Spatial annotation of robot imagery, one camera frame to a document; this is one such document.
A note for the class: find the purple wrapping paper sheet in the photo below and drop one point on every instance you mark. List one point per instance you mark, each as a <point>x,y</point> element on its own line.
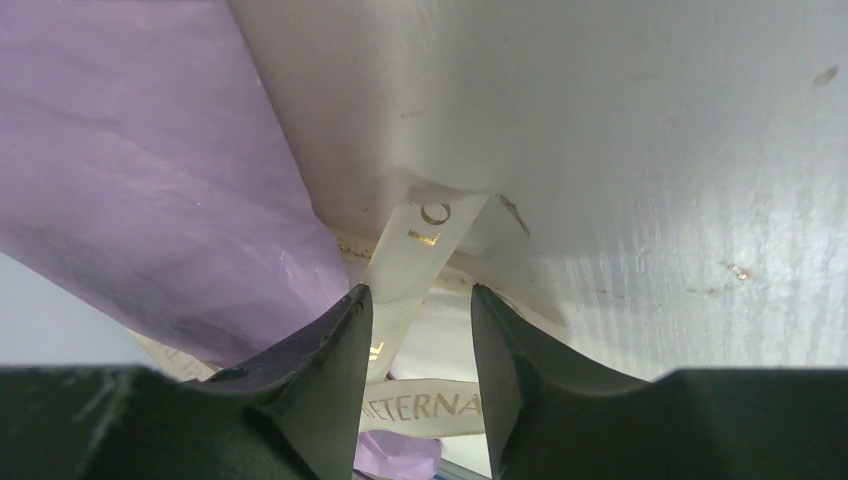
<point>143,171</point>

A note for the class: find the cream ribbon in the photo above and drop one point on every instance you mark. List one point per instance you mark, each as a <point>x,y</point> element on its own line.
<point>411,278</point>

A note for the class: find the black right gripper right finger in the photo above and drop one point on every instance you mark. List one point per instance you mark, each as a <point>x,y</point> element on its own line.
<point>552,413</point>

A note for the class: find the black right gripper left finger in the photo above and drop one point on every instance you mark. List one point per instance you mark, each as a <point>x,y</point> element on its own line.
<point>131,422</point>

